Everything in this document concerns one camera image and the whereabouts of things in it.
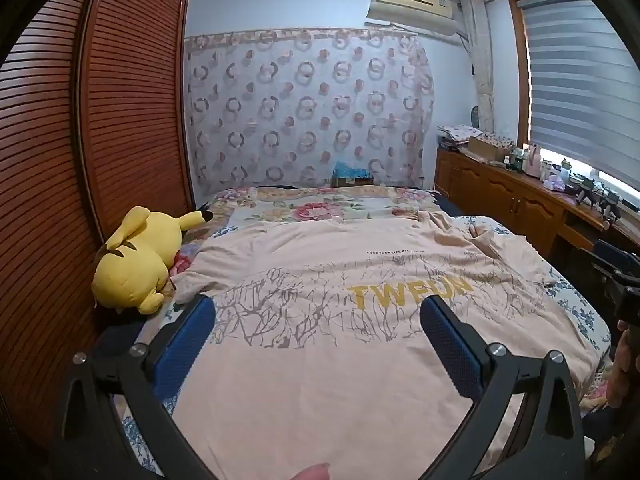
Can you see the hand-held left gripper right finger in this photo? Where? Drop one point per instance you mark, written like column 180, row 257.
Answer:
column 450, row 350

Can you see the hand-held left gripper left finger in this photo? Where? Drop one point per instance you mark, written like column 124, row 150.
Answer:
column 184, row 342

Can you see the peach printed t-shirt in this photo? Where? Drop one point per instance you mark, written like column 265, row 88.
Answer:
column 320, row 360

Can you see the person's right hand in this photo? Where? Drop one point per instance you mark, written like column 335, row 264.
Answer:
column 629, row 350

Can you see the person's left hand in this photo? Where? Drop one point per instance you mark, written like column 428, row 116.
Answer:
column 311, row 472

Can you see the dark toy figure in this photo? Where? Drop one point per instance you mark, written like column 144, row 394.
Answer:
column 597, row 197

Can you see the yellow plush toy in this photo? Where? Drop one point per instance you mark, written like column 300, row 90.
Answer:
column 132, row 265

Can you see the wooden sideboard cabinet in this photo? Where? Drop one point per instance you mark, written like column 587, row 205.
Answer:
column 515, row 200

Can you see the dark blue mattress cover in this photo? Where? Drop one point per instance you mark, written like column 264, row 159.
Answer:
column 452, row 205

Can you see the cardboard box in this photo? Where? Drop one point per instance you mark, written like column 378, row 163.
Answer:
column 487, row 147

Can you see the floral blanket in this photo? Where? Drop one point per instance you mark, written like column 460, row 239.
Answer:
column 320, row 205

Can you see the grey striped window blind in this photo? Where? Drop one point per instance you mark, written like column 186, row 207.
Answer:
column 575, row 80

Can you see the blue box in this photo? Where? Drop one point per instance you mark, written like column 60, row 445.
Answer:
column 351, row 174

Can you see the folded patterned cloth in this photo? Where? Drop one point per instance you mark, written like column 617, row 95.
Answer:
column 460, row 134

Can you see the wooden louvered wardrobe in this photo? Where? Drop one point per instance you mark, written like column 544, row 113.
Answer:
column 75, row 150

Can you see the cream window curtain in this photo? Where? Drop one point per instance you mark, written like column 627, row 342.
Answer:
column 479, row 55

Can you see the cream air conditioner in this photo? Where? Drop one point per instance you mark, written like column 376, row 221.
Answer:
column 412, row 7

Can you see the circle patterned wall cloth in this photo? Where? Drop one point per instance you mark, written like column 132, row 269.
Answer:
column 305, row 110

